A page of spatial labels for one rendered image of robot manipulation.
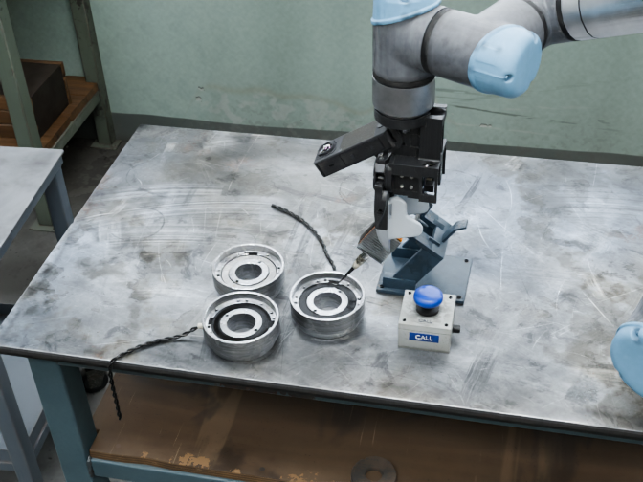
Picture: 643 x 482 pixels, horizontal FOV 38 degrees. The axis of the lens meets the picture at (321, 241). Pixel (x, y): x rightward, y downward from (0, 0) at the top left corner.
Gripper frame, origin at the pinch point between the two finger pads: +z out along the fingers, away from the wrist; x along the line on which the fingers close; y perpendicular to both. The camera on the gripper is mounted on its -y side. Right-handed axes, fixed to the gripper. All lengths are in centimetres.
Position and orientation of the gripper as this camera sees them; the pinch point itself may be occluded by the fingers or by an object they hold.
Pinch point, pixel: (385, 234)
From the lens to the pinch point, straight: 125.8
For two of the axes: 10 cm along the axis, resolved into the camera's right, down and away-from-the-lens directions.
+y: 9.7, 1.3, -2.2
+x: 2.5, -6.0, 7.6
